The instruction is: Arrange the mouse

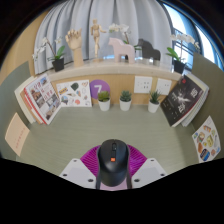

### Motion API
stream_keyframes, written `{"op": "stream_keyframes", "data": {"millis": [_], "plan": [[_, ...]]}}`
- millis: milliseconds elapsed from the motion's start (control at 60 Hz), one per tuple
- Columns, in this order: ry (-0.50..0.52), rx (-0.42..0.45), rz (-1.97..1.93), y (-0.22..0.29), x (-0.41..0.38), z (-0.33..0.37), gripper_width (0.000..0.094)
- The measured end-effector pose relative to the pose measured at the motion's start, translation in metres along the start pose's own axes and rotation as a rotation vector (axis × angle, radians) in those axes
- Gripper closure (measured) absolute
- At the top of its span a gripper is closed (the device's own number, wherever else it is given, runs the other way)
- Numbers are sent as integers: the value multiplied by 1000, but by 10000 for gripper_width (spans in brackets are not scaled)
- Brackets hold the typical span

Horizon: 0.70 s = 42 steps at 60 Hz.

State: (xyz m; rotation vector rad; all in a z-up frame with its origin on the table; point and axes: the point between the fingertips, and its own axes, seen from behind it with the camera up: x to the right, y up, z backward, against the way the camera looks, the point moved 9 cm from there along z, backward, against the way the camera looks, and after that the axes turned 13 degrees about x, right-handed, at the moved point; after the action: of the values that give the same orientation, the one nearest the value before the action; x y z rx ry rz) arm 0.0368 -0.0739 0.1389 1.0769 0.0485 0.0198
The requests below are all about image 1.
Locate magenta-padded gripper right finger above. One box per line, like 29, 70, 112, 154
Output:
125, 144, 168, 189

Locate black computer mouse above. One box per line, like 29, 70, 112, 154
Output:
96, 138, 131, 187

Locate white wall socket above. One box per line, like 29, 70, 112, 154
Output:
155, 77, 173, 97
133, 75, 154, 95

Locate pink wooden horse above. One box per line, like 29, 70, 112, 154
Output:
107, 36, 137, 65

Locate red book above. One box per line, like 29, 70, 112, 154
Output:
22, 87, 48, 126

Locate wooden mannequin figure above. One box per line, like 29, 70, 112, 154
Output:
89, 17, 108, 63

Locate brown kraft book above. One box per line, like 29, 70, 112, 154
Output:
19, 89, 41, 125

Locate black wooden horse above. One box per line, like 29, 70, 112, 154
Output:
134, 38, 162, 66

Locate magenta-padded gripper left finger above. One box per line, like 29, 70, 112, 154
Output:
58, 144, 101, 190

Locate black cover book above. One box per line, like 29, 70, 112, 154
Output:
159, 75, 205, 128

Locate white book with photo cover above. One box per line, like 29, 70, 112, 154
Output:
24, 73, 63, 126

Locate grey white curtain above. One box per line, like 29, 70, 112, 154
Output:
33, 0, 175, 76

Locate food sticker sheet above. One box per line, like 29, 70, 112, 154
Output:
191, 115, 222, 164

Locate succulent in white pot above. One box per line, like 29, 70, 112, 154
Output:
118, 89, 133, 112
96, 90, 112, 112
147, 89, 162, 115

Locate white sticker sheet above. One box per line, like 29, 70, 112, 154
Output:
55, 78, 94, 109

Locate thick white book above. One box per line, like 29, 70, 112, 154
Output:
13, 79, 38, 125

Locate beige paperback book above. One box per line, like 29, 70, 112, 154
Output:
4, 111, 31, 158

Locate round purple number sticker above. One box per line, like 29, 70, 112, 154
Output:
88, 78, 112, 101

